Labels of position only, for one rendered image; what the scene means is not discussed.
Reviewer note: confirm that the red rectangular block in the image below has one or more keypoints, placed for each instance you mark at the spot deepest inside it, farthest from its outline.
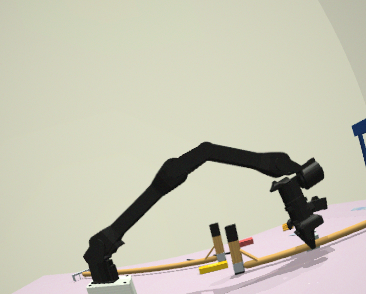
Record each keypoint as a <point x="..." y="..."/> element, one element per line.
<point x="246" y="242"/>

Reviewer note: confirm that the yellow rectangular block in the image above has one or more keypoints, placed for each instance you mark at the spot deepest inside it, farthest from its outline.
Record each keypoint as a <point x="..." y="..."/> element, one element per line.
<point x="213" y="267"/>

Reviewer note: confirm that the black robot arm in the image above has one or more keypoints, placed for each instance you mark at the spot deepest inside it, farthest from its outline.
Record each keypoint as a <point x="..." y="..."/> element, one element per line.
<point x="174" y="172"/>

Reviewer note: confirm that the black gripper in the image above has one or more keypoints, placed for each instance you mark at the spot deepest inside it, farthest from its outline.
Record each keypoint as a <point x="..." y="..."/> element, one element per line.
<point x="305" y="224"/>

